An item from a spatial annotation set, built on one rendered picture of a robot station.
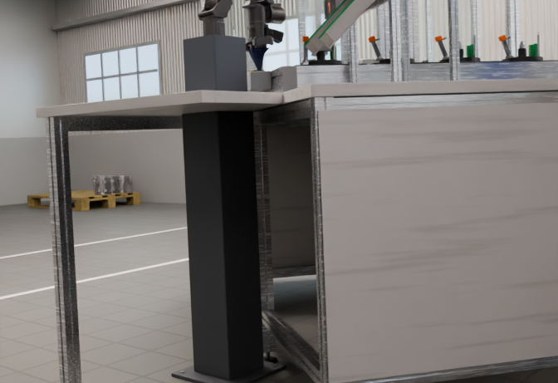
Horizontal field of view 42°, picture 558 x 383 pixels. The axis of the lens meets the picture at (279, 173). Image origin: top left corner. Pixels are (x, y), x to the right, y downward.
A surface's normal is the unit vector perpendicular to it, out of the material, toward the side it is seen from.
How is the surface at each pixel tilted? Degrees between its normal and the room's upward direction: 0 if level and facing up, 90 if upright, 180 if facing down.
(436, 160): 90
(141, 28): 90
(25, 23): 90
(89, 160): 90
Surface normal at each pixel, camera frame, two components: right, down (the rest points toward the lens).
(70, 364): 0.76, 0.00
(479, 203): 0.23, 0.04
